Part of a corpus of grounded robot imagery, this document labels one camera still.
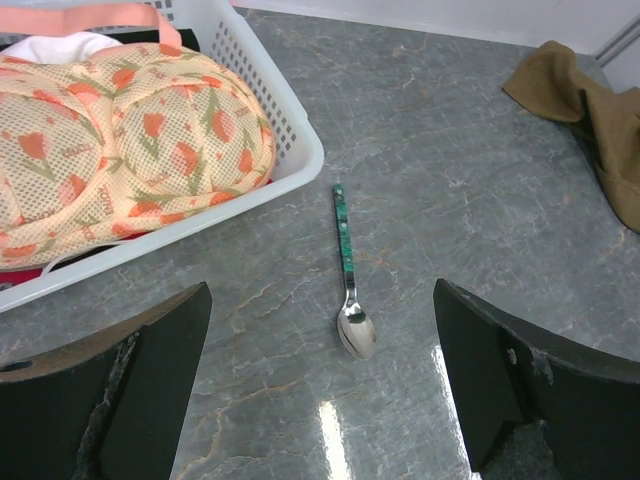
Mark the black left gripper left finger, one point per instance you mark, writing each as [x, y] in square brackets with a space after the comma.
[110, 405]

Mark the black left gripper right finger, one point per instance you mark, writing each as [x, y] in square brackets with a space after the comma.
[504, 371]

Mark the green handled metal spoon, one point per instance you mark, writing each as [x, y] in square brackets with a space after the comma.
[355, 328]

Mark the brown cloth napkin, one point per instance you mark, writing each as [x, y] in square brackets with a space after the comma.
[549, 84]

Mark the red item in basket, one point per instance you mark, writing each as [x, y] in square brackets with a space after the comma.
[10, 279]

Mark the orange floral mesh bag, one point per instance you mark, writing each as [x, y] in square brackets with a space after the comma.
[127, 141]

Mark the white cloth in basket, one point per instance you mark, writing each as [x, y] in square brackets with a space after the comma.
[60, 50]

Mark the white plastic basket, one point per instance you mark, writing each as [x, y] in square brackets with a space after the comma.
[225, 36]

